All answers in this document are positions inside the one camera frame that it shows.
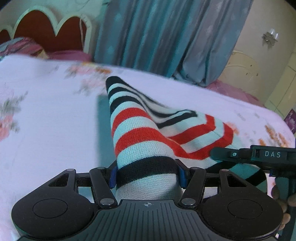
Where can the crystal wall lamp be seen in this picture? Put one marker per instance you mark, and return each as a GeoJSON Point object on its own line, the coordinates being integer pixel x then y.
{"type": "Point", "coordinates": [270, 38]}

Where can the pink blanket on far bed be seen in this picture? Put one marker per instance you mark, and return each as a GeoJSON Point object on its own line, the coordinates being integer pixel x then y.
{"type": "Point", "coordinates": [233, 92]}

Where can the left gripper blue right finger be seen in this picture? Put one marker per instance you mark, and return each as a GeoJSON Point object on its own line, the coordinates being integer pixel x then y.
{"type": "Point", "coordinates": [192, 180]}

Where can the right hand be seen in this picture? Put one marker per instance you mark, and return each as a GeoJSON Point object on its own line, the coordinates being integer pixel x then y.
{"type": "Point", "coordinates": [275, 194]}

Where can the blue patterned curtain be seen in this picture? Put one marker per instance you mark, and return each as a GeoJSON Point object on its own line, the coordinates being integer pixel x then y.
{"type": "Point", "coordinates": [190, 41]}

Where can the purple poster on wardrobe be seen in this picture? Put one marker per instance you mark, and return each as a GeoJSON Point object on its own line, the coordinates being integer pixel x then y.
{"type": "Point", "coordinates": [290, 120]}

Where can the maroon pillow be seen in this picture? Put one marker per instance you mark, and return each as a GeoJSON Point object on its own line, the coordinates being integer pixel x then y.
{"type": "Point", "coordinates": [27, 46]}

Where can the floral pink bed sheet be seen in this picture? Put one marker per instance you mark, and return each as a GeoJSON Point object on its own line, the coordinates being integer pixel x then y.
{"type": "Point", "coordinates": [55, 128]}

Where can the cream round headboard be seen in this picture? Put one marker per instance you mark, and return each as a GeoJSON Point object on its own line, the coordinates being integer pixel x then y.
{"type": "Point", "coordinates": [242, 71]}

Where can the striped knit sweater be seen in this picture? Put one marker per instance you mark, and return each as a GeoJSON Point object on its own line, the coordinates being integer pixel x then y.
{"type": "Point", "coordinates": [149, 137]}

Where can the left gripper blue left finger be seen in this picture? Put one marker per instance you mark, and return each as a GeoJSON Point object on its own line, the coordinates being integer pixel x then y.
{"type": "Point", "coordinates": [103, 180]}

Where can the red heart-shaped headboard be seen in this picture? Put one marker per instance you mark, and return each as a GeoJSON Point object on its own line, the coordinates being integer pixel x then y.
{"type": "Point", "coordinates": [72, 32]}

